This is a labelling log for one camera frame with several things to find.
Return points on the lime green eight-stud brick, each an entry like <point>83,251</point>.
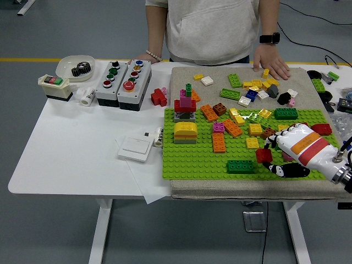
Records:
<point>235,80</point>
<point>258,119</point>
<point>230,94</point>

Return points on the white table leg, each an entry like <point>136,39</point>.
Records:
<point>100,233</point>
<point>298,236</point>

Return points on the grey-brown foam mat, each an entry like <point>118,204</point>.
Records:
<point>187,78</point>

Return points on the dark green eight-stud brick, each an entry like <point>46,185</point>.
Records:
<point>286,114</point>
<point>239,167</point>

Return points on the black display device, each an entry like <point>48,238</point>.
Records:
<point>345,105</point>

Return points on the white plastic bowl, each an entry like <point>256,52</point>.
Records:
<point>66,66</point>

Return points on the orange eight-stud brick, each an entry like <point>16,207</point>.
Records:
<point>233,128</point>
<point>219,143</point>
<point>209,112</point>

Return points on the red four-stud brick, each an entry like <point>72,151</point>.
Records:
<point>263,155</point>

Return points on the white paper sheet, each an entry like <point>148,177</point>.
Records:
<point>148,187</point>

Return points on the white furniture foot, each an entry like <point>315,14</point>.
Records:
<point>26,6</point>

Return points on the white pipe tee fitting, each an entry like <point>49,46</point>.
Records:
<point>88,96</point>

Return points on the black wristwatch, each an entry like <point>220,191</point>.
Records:
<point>269,38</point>

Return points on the grey four-button control box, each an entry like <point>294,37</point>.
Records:
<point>115,82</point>

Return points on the red wide brick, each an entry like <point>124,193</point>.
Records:
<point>177,105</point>

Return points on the blue four-stud brick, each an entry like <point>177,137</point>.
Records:
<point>251,95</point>

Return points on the person's left forearm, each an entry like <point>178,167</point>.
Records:
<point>270,17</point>

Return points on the pink tall brick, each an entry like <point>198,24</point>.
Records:
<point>186,102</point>

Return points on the clear plastic bag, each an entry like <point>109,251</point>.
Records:
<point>342,118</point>

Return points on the silver floor outlet box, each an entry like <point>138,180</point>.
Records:
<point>254,221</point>

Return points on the brown four-stud brick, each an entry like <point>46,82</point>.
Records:
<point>267,133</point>
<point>220,109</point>

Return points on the grey sloped brick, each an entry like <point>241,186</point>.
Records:
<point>274,91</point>

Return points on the small black white adapter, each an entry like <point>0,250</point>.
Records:
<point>148,134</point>

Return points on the red rounded brick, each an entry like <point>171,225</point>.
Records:
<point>322,129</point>

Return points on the cream switch box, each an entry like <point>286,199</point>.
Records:
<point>55,89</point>

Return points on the white printed cylinder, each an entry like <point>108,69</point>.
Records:
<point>158,137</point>

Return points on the yellow small brick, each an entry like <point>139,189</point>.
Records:
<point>198,77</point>
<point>265,73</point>

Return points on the person's left hand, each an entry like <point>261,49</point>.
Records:
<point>270,61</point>

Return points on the green studded baseplate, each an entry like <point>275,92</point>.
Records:
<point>192,165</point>

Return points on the person's right forearm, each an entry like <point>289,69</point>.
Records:
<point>156,30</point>

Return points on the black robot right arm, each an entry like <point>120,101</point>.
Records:
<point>341,176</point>

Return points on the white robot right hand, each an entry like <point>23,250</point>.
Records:
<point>305,145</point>

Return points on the bag of blue parts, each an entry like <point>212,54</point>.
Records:
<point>349,95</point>

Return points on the red cross-shaped brick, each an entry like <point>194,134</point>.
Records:
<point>158,97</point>

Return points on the dark green small brick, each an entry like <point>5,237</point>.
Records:
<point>189,90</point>

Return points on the yellow rounded brick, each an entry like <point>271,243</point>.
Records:
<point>185,127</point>

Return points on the grey studded base brick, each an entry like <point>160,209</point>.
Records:
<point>184,119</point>

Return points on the person's right hand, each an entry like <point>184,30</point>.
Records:
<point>143,57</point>

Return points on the orange thin plate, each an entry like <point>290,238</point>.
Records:
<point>186,136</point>

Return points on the person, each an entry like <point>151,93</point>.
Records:
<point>214,27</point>

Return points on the small black item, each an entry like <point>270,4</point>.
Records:
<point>329,107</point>

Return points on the pink four-stud brick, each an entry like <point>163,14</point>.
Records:
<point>287,157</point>
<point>219,128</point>

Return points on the white wall switch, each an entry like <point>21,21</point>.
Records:
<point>136,148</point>

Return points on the lime green small brick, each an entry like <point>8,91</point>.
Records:
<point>333,75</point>

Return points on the yellow glossy tile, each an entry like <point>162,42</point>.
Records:
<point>253,88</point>

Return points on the black under-table control box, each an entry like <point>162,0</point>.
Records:
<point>345,206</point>

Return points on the small pink brick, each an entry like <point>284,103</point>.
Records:
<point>164,90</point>
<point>292,103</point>

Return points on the black brick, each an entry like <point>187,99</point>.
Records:
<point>284,98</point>

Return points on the orange small brick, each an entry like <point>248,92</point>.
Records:
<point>196,96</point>

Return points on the black metal gear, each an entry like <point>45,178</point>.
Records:
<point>81,68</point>

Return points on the white square tile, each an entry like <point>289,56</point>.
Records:
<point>292,93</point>
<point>263,94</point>
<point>207,81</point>
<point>244,101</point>

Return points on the grey emergency-stop control box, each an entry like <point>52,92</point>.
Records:
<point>140,82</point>

